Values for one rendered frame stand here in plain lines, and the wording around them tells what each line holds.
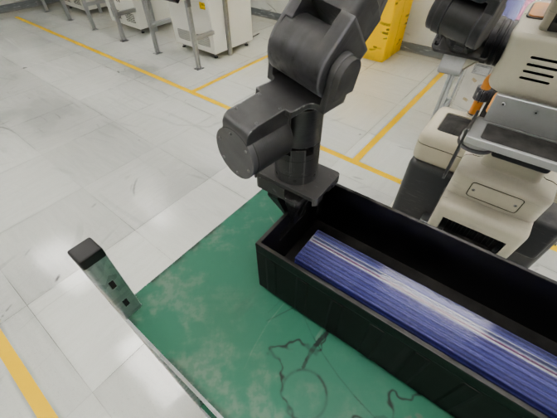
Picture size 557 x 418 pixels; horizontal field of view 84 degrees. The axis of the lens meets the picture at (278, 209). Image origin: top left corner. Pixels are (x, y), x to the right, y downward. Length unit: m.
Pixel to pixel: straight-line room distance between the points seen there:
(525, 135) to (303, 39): 0.62
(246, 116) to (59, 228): 2.01
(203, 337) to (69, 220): 1.84
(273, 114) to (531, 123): 0.64
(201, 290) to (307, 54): 0.38
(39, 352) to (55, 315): 0.17
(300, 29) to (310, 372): 0.40
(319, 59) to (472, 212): 0.75
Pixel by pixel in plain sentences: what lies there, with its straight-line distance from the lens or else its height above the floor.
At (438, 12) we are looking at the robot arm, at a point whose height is 1.24.
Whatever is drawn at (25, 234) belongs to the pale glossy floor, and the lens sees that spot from 2.33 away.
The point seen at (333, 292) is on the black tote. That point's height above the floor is 1.06.
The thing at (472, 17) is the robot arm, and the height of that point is 1.24.
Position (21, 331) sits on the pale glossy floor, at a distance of 1.91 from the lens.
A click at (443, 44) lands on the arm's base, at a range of 0.85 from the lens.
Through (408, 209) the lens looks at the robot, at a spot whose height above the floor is 0.46.
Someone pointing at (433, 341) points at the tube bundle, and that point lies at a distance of 0.47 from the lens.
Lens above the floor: 1.40
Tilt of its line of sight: 46 degrees down
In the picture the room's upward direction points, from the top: straight up
